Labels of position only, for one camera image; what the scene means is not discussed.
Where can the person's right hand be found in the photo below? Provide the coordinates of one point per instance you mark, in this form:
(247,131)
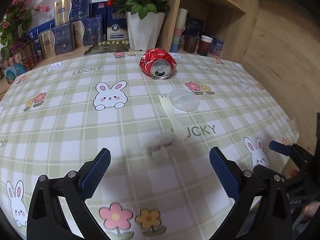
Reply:
(310,209)

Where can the small blue box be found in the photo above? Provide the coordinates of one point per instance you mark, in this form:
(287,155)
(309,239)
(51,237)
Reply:
(216,46)

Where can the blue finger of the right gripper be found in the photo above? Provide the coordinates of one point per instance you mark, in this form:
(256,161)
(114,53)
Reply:
(280,148)

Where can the wooden shelf unit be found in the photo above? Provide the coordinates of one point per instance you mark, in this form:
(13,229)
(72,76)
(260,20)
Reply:
(232,21)

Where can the clear plastic piece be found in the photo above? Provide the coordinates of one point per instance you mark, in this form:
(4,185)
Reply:
(163,146)

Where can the gold green tray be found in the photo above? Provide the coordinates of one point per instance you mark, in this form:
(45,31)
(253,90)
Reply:
(109,47)

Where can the left blue gold gift box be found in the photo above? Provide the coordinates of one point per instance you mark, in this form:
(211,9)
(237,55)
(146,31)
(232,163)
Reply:
(57,41)

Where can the checked bunny tablecloth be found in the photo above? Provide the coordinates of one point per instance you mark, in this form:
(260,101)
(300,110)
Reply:
(55,118)

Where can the pink blossom plant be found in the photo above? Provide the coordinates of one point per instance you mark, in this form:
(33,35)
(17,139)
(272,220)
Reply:
(15,24)

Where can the clear round plastic lid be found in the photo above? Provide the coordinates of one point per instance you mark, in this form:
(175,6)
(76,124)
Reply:
(184,100)

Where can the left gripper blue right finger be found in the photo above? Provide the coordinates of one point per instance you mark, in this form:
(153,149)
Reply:
(227,171)

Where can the blue white milk box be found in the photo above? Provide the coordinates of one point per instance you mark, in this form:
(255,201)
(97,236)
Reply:
(116,25)

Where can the white faceted flower pot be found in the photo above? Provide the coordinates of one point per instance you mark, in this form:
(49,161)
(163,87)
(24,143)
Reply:
(143,34)

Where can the right blue gold gift box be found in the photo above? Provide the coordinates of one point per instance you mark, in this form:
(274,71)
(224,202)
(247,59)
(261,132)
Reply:
(88,31)

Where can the red cup white rim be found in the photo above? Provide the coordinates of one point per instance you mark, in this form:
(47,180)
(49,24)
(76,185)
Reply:
(204,45)

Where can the upper blue gold gift box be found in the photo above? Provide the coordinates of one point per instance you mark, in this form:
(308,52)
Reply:
(68,11)

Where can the dark brown cup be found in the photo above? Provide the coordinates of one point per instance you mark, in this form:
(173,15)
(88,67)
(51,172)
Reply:
(190,43)

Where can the stack of pastel cups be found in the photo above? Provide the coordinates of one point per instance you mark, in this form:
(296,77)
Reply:
(179,27)

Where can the blue gold gift box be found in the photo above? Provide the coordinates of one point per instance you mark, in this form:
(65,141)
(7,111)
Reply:
(57,41)
(88,31)
(68,11)

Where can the striped flower planter box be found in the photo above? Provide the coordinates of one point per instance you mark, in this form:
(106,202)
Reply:
(21,62)

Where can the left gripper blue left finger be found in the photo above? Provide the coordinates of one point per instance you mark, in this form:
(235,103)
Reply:
(92,172)

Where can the crushed red soda can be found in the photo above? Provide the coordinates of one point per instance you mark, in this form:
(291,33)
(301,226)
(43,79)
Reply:
(157,64)

